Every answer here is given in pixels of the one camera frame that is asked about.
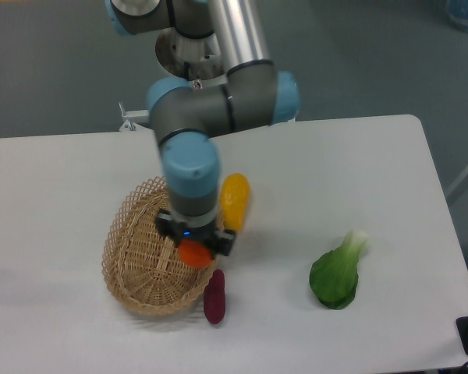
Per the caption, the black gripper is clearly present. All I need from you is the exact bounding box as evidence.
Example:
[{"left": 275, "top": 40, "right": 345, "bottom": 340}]
[{"left": 154, "top": 209, "right": 236, "bottom": 256}]

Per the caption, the orange fruit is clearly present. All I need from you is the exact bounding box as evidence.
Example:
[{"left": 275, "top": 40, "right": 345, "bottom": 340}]
[{"left": 178, "top": 240, "right": 213, "bottom": 268}]

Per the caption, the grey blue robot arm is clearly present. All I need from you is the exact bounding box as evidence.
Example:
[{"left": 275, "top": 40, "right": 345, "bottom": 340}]
[{"left": 105, "top": 1, "right": 300, "bottom": 258}]

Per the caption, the woven wicker basket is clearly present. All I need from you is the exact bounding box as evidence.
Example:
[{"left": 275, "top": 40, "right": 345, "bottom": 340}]
[{"left": 101, "top": 177, "right": 218, "bottom": 316}]

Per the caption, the yellow mango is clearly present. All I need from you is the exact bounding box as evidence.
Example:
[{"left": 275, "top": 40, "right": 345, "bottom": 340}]
[{"left": 220, "top": 173, "right": 250, "bottom": 231}]

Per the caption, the purple sweet potato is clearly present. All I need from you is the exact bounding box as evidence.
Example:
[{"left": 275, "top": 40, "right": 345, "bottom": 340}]
[{"left": 204, "top": 269, "right": 226, "bottom": 325}]

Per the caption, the green bok choy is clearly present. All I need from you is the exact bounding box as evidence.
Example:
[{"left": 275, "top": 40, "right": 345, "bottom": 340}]
[{"left": 309, "top": 230, "right": 369, "bottom": 310}]

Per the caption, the blue bag in background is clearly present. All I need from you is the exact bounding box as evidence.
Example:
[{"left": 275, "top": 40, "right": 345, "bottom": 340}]
[{"left": 445, "top": 0, "right": 468, "bottom": 33}]

